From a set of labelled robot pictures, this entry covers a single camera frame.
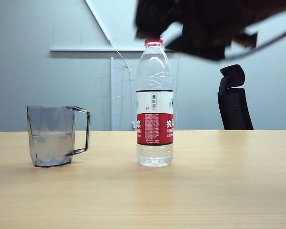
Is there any diagonal white wall rail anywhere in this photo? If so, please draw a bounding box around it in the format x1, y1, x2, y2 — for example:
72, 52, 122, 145
84, 0, 114, 45

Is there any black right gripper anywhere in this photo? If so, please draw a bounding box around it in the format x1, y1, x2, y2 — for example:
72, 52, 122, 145
134, 0, 258, 62

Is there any black office chair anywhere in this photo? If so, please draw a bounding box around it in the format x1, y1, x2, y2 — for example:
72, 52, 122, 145
216, 64, 255, 131

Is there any white cable with connector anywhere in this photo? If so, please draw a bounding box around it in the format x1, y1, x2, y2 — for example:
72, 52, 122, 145
111, 40, 137, 131

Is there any red bottle cap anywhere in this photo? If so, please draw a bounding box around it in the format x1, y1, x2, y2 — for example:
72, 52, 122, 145
144, 38, 164, 47

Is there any clear red-labelled water bottle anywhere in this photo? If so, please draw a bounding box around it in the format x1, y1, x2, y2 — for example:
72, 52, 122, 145
135, 38, 174, 167

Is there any transparent grey faceted mug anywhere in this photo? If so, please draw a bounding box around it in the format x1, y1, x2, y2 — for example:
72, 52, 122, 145
26, 105, 91, 168

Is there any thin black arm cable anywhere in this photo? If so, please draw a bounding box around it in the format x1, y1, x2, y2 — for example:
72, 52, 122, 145
225, 25, 286, 59

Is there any vertical white wall rail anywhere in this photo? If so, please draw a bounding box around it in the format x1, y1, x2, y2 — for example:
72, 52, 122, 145
110, 56, 116, 131

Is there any horizontal white wall rail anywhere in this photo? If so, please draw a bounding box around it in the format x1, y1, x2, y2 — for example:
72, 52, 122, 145
49, 47, 179, 53

